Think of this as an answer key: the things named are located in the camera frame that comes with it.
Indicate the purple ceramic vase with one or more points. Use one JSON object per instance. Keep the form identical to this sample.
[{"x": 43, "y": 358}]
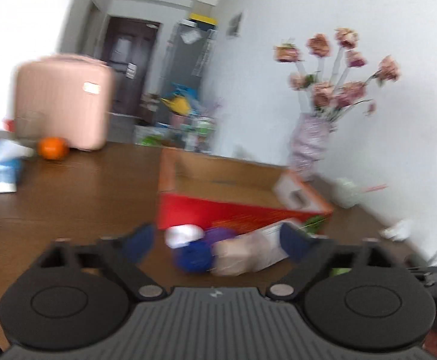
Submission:
[{"x": 308, "y": 144}]

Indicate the purple cap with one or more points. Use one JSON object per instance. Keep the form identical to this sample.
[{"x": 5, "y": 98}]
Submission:
[{"x": 218, "y": 234}]

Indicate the large white lid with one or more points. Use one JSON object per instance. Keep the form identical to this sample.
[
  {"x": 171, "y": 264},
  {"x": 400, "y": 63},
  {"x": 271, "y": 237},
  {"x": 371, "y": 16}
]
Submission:
[{"x": 180, "y": 236}]

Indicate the grey refrigerator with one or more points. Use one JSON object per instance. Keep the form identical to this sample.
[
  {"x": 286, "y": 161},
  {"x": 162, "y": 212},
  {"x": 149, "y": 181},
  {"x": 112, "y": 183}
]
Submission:
[{"x": 185, "y": 63}]

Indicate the dried pink flowers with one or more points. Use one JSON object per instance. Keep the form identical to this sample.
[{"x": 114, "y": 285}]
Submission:
[{"x": 331, "y": 97}]

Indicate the orange fruit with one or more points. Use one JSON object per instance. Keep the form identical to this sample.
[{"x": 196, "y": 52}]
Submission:
[{"x": 53, "y": 148}]

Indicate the white plastic bottle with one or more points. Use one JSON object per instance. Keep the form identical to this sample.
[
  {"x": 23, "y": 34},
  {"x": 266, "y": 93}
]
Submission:
[{"x": 251, "y": 252}]

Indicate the crumpled white tissue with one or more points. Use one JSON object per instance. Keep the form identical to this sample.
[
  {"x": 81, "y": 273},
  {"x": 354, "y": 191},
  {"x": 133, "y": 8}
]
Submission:
[{"x": 398, "y": 232}]

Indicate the cluttered storage cart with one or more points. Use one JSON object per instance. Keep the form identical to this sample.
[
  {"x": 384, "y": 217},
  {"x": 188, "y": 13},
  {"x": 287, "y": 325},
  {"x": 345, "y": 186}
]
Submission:
[{"x": 177, "y": 119}]

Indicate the pale green bowl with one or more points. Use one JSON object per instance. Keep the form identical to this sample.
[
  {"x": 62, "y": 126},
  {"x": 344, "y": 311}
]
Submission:
[{"x": 345, "y": 193}]

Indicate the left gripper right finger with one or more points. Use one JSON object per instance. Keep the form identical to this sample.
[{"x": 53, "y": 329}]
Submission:
[{"x": 314, "y": 258}]

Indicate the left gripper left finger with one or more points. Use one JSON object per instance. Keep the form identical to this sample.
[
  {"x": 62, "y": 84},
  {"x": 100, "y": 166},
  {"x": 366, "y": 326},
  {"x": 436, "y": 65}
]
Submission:
[{"x": 117, "y": 259}]

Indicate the blue round object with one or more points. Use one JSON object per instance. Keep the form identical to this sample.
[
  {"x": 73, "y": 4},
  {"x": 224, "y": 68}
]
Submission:
[{"x": 194, "y": 258}]

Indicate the red cardboard box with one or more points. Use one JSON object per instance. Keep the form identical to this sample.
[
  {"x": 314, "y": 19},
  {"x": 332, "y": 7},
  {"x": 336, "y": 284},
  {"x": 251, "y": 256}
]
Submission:
[{"x": 211, "y": 192}]

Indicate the pink suitcase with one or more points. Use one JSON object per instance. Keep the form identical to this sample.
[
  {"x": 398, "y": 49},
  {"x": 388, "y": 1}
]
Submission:
[{"x": 67, "y": 96}]

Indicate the dark entrance door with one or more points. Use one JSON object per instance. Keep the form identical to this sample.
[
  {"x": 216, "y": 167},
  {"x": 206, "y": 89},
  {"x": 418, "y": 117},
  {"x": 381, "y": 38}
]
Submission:
[{"x": 127, "y": 49}]

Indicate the pink straw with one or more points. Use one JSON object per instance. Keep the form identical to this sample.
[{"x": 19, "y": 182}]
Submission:
[{"x": 374, "y": 188}]

